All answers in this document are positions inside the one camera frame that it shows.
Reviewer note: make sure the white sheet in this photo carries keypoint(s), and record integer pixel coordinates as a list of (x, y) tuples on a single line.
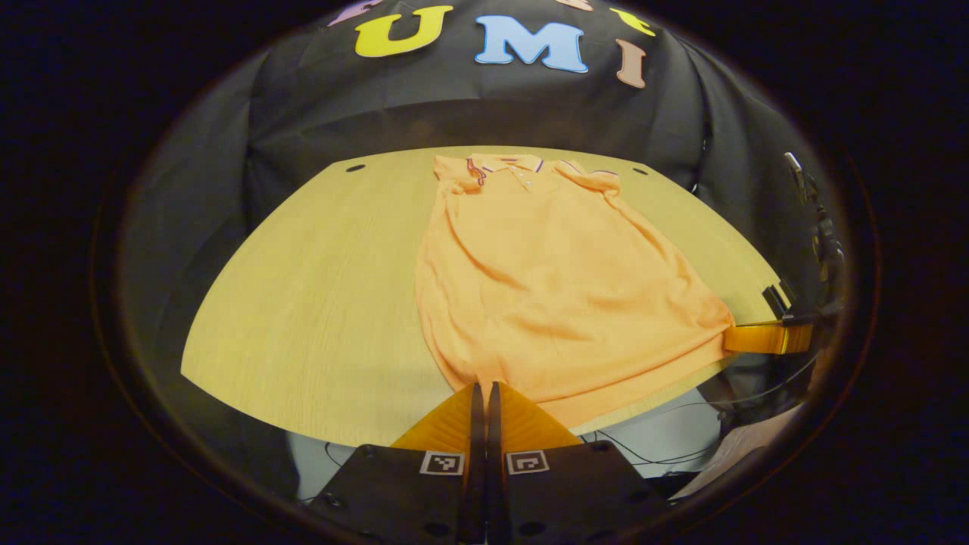
[(742, 446)]

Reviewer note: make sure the orange T-shirt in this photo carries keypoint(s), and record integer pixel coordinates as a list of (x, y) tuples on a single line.
[(560, 288)]

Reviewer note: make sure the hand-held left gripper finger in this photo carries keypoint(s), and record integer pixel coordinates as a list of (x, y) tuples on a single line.
[(493, 431), (477, 431)]

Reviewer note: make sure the black backdrop cloth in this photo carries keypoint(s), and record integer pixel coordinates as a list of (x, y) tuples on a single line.
[(378, 106)]

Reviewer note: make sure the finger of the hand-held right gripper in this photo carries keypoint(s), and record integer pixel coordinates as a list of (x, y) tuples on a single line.
[(764, 338)]

